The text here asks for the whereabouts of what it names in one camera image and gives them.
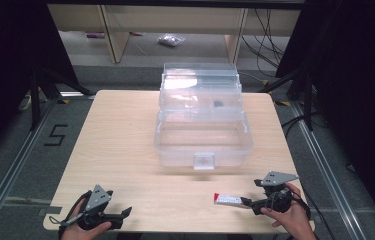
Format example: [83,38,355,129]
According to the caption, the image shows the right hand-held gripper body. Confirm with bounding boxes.
[253,170,300,215]

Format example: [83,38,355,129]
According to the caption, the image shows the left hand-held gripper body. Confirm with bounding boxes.
[74,184,125,231]

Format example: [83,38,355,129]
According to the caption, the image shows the small red white packet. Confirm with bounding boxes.
[213,192,245,206]

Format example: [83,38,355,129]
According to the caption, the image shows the clear plastic storage box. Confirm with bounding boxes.
[153,62,255,171]

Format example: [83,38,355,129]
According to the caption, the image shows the person's left hand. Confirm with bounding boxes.
[60,199,113,240]

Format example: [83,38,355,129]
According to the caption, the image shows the person's right hand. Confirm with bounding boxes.
[260,182,317,240]

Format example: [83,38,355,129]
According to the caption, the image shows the black tape floor mark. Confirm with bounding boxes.
[43,123,69,147]

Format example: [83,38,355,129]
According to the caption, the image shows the black metal stand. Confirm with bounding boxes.
[29,66,95,132]
[257,65,315,132]

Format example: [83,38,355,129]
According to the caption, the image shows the black curtain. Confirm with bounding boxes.
[0,0,80,169]
[275,0,375,231]

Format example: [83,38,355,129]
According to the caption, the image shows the clear plastic bag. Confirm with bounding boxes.
[157,33,187,48]

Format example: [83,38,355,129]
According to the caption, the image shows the grey gripper strap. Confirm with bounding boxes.
[48,199,88,229]

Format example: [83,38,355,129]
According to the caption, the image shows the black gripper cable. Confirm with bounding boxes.
[293,191,330,240]

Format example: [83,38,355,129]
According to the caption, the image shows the aluminium floor rail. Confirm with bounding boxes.
[0,96,60,240]
[289,100,368,240]

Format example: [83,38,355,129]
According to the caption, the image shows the black floor cable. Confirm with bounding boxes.
[280,111,321,138]

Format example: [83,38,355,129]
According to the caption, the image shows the black hanging cables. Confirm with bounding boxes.
[240,7,287,69]

